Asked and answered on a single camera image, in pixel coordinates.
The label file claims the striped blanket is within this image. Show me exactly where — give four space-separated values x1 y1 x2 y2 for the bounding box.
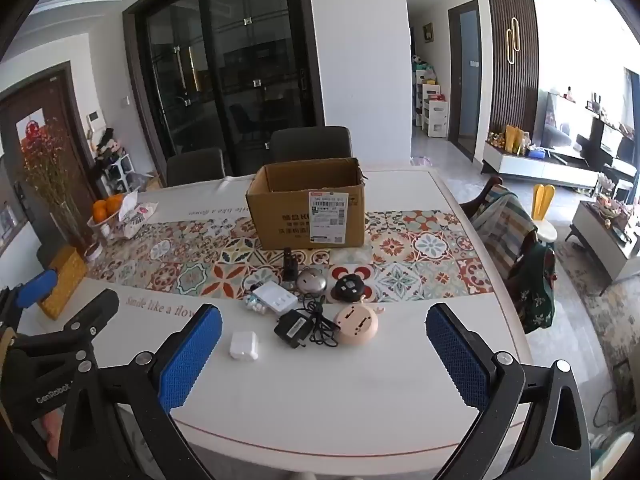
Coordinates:
472 185 539 282

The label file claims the white charger cube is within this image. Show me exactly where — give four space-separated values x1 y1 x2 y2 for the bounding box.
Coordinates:
230 331 260 361

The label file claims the dark upholstered chair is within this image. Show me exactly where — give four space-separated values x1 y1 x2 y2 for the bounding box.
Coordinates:
166 147 226 189
270 126 354 164

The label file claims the patterned tablecloth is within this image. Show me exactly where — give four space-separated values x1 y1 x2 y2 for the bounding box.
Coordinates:
47 167 535 480

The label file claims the black round device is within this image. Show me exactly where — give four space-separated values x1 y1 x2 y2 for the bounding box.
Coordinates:
332 276 366 305

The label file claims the pink round device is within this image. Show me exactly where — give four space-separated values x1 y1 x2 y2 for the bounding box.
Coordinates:
333 304 380 345

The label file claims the hallway door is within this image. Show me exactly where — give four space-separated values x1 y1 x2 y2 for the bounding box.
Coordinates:
447 0 494 162

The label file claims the vase with dried flowers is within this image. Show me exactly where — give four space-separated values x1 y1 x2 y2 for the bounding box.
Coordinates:
21 119 90 255

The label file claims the silver egg-shaped device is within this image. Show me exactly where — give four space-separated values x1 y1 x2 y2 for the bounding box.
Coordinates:
296 267 329 297

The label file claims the person's left hand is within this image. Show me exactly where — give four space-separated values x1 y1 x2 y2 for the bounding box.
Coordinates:
37 407 67 443

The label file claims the patterned rug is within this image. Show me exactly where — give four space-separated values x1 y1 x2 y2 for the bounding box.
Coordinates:
580 280 640 366

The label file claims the green floral cloth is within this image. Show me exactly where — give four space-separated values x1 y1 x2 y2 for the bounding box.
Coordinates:
509 241 557 335

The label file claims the black bike light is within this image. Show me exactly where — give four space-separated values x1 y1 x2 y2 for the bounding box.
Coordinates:
282 247 301 284

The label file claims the glass sliding door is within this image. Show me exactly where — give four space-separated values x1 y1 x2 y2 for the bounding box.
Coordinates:
122 0 327 182

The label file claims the coffee table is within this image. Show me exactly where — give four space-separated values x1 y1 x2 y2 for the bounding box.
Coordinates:
565 199 640 285

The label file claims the rabbit ear stool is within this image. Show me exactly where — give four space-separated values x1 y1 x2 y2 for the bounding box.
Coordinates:
530 183 557 247

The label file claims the white shoe rack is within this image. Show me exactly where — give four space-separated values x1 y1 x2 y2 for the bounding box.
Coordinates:
95 127 137 194

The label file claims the red door poster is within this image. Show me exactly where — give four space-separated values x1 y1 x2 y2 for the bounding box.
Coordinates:
15 112 52 145

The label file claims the white tv cabinet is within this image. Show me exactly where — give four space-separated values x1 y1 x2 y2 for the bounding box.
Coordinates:
482 140 599 192

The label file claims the cardboard box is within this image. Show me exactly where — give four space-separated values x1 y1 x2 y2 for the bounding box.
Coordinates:
245 157 369 252

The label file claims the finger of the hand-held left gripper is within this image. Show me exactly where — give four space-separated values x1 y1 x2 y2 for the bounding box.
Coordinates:
0 269 60 331
15 289 121 361

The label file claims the gold wall decoration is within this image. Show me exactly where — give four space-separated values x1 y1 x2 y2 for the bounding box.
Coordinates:
504 16 521 66

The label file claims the fruit bowl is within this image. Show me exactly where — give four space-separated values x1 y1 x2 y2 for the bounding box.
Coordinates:
87 210 126 237

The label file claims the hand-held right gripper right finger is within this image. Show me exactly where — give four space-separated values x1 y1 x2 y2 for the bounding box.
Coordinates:
425 303 593 480

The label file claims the printed plastic bag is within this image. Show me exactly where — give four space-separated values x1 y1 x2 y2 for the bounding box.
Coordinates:
107 190 159 241

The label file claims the white rectangular device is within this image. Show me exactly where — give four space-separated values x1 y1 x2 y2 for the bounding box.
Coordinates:
251 281 300 315

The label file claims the white drawer cabinet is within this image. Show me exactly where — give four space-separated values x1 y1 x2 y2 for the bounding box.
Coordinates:
414 82 449 139

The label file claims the brown entrance door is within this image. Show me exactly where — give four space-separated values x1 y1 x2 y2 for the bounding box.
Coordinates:
0 60 97 257

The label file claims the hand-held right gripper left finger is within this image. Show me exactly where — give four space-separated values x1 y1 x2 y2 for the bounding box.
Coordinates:
55 303 224 480

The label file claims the black power adapter with cable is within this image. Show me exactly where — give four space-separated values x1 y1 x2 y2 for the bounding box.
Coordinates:
273 300 342 350

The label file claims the television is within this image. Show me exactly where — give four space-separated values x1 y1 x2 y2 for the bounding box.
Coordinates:
542 91 639 167

